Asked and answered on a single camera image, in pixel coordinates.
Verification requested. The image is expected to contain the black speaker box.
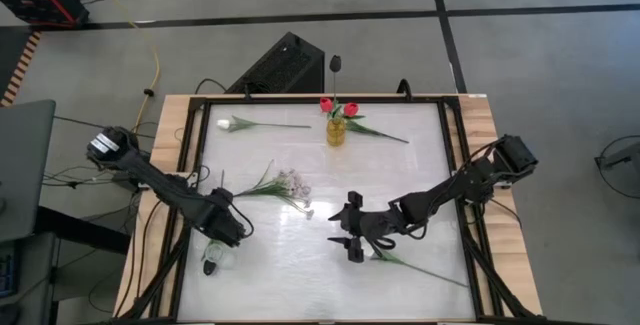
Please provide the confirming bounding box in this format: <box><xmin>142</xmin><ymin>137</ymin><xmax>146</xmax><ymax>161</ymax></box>
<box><xmin>223</xmin><ymin>31</ymin><xmax>326</xmax><ymax>96</ymax></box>

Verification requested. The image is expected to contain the long yellow cable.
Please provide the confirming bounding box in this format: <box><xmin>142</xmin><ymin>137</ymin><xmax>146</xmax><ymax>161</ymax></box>
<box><xmin>89</xmin><ymin>0</ymin><xmax>162</xmax><ymax>134</ymax></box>

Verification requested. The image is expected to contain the yellow glass vase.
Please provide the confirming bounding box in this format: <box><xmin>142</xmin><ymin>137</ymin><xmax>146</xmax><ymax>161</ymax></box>
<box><xmin>326</xmin><ymin>117</ymin><xmax>347</xmax><ymax>148</ymax></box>

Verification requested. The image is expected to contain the small white flower bunch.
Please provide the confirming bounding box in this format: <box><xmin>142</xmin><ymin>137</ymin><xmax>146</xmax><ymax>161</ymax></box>
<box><xmin>232</xmin><ymin>158</ymin><xmax>316</xmax><ymax>221</ymax></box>

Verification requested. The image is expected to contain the clear glass vase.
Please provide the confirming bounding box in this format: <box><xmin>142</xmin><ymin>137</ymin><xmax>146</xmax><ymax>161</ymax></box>
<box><xmin>202</xmin><ymin>241</ymin><xmax>237</xmax><ymax>271</ymax></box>

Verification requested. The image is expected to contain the dark keyboard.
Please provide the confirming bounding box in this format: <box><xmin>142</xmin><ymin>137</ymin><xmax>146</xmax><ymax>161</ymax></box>
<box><xmin>0</xmin><ymin>252</ymin><xmax>17</xmax><ymax>300</ymax></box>

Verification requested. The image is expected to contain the red artificial tulip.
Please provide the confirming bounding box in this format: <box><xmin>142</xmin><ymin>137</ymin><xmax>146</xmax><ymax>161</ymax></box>
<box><xmin>318</xmin><ymin>96</ymin><xmax>341</xmax><ymax>124</ymax></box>
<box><xmin>342</xmin><ymin>102</ymin><xmax>410</xmax><ymax>145</ymax></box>

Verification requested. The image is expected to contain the white artificial tulip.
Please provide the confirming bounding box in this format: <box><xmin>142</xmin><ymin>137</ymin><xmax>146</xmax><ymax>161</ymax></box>
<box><xmin>370</xmin><ymin>250</ymin><xmax>470</xmax><ymax>289</ymax></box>
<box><xmin>215</xmin><ymin>114</ymin><xmax>312</xmax><ymax>134</ymax></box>

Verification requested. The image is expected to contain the black metal table frame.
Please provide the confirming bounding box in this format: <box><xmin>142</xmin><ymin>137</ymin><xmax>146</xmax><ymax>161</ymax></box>
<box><xmin>107</xmin><ymin>93</ymin><xmax>551</xmax><ymax>325</ymax></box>

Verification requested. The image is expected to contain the thin black cable loop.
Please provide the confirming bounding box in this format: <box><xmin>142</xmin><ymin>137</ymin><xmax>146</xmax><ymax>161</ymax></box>
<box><xmin>193</xmin><ymin>77</ymin><xmax>229</xmax><ymax>96</ymax></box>

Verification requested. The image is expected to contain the white glossy work sheet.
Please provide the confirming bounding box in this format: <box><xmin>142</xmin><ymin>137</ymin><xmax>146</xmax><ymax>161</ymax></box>
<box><xmin>175</xmin><ymin>100</ymin><xmax>477</xmax><ymax>322</ymax></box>

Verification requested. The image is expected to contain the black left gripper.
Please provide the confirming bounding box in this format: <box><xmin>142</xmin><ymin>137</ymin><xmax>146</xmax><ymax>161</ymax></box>
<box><xmin>196</xmin><ymin>186</ymin><xmax>248</xmax><ymax>248</ymax></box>

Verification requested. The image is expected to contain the black desk base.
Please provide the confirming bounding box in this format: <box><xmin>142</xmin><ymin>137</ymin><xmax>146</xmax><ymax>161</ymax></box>
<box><xmin>34</xmin><ymin>206</ymin><xmax>132</xmax><ymax>256</ymax></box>

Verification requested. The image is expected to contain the dark mat with striped edge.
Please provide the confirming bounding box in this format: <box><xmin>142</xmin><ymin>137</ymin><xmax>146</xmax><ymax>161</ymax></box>
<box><xmin>0</xmin><ymin>27</ymin><xmax>42</xmax><ymax>110</ymax></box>

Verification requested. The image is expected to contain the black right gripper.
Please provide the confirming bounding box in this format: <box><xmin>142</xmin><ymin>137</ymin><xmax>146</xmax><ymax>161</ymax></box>
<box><xmin>326</xmin><ymin>190</ymin><xmax>405</xmax><ymax>264</ymax></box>

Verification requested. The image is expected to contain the black cable bundle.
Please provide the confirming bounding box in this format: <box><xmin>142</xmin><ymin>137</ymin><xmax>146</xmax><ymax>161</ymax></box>
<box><xmin>41</xmin><ymin>163</ymin><xmax>119</xmax><ymax>190</ymax></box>

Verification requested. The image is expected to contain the black artificial tulip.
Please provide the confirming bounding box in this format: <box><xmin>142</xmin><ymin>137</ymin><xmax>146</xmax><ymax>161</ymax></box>
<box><xmin>328</xmin><ymin>54</ymin><xmax>343</xmax><ymax>116</ymax></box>
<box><xmin>201</xmin><ymin>237</ymin><xmax>221</xmax><ymax>277</ymax></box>

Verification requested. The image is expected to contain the gray desk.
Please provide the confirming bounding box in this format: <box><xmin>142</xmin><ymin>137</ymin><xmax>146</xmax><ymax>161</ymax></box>
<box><xmin>0</xmin><ymin>98</ymin><xmax>57</xmax><ymax>245</ymax></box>

